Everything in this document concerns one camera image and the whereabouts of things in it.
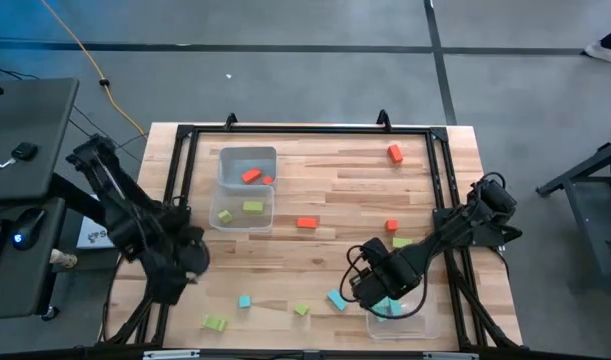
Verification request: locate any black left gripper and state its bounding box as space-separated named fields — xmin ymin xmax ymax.
xmin=133 ymin=218 xmax=211 ymax=307

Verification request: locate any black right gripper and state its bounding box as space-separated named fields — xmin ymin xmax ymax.
xmin=347 ymin=236 xmax=427 ymax=309

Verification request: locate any clear plastic bin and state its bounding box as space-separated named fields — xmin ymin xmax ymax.
xmin=366 ymin=283 xmax=440 ymax=342
xmin=207 ymin=183 xmax=276 ymax=234

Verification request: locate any white paper sign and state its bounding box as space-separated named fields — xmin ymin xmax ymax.
xmin=76 ymin=214 xmax=117 ymax=251

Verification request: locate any beige shoe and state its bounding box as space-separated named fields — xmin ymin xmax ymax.
xmin=48 ymin=248 xmax=79 ymax=270

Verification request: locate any black computer mouse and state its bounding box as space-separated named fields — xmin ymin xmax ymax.
xmin=10 ymin=206 xmax=48 ymax=252

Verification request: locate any black metal table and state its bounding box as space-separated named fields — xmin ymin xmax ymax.
xmin=534 ymin=135 xmax=611 ymax=292

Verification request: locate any black desk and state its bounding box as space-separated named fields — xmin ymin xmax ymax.
xmin=0 ymin=77 xmax=81 ymax=321

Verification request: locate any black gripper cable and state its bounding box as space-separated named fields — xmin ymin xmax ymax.
xmin=338 ymin=243 xmax=429 ymax=321

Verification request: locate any silver metal bracket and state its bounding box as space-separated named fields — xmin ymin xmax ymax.
xmin=422 ymin=352 xmax=480 ymax=360
xmin=142 ymin=349 xmax=201 ymax=360

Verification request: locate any white translucent handled bin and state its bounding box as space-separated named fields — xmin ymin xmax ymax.
xmin=217 ymin=145 xmax=279 ymax=190

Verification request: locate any black aluminium table frame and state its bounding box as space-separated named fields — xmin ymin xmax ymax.
xmin=97 ymin=122 xmax=525 ymax=351

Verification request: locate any black floor cable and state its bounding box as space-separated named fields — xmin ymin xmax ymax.
xmin=0 ymin=61 xmax=42 ymax=82
xmin=67 ymin=103 xmax=147 ymax=151

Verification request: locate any yellow floor cable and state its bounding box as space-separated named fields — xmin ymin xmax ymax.
xmin=38 ymin=0 xmax=149 ymax=142

